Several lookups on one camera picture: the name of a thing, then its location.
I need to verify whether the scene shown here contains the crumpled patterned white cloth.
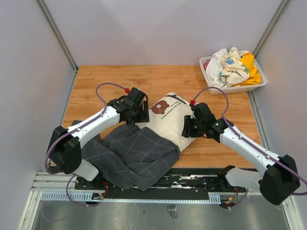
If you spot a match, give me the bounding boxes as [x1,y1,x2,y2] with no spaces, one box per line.
[206,47,254,88]

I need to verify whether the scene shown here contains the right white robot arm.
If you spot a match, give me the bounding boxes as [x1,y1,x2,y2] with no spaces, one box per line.
[181,100,300,205]

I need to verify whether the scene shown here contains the cream pillow with bear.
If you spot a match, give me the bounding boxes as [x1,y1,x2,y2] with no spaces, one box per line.
[137,92,195,152]

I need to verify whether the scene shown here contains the dark grey checked pillowcase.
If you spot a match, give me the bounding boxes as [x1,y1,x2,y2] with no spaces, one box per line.
[81,124,180,191]

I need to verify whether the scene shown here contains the white plastic basket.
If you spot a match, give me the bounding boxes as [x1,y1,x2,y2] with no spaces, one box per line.
[199,55,268,95]

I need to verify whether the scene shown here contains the yellow cloth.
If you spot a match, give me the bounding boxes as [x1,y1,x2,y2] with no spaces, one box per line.
[235,52,261,86]

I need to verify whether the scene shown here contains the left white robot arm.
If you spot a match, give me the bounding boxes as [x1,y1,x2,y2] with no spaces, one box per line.
[45,88,150,190]

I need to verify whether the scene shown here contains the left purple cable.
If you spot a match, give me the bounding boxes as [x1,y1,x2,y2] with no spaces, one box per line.
[45,82,130,207]

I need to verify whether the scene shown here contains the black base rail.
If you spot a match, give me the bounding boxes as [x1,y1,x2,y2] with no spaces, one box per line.
[74,168,246,203]

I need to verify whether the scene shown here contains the white slotted cable duct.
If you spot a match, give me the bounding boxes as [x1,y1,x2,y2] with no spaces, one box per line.
[40,193,221,204]

